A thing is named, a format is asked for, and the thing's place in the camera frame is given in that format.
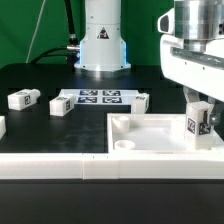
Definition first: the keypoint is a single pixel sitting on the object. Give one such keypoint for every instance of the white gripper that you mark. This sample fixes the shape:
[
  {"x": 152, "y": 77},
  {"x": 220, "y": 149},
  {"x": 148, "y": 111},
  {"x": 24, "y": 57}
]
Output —
[{"x": 202, "y": 72}]

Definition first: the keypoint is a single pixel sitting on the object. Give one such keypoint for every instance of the white square tabletop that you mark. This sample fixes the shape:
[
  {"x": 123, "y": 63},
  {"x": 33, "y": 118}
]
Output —
[{"x": 154, "y": 133}]

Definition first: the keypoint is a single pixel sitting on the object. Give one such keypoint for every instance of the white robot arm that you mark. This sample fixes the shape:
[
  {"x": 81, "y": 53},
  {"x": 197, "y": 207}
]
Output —
[{"x": 191, "y": 47}]

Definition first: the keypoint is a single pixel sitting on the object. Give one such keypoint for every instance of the paper sheet with tags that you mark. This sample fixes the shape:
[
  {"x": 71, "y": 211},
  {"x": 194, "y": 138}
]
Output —
[{"x": 101, "y": 97}]

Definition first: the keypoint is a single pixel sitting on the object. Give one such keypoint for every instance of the white obstacle fence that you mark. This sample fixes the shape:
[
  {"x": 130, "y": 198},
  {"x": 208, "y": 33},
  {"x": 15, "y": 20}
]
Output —
[{"x": 124, "y": 165}]

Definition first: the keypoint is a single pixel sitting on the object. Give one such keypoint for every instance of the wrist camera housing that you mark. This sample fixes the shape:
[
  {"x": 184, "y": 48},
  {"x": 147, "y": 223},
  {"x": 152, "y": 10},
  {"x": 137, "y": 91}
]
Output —
[{"x": 166, "y": 22}]

